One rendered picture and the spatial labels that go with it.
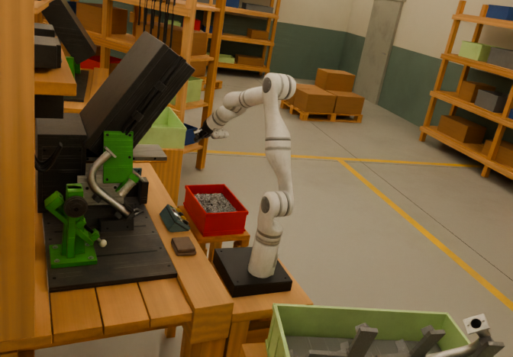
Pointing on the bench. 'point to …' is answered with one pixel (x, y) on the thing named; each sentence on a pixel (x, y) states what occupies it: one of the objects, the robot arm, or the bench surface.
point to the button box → (173, 220)
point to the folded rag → (183, 246)
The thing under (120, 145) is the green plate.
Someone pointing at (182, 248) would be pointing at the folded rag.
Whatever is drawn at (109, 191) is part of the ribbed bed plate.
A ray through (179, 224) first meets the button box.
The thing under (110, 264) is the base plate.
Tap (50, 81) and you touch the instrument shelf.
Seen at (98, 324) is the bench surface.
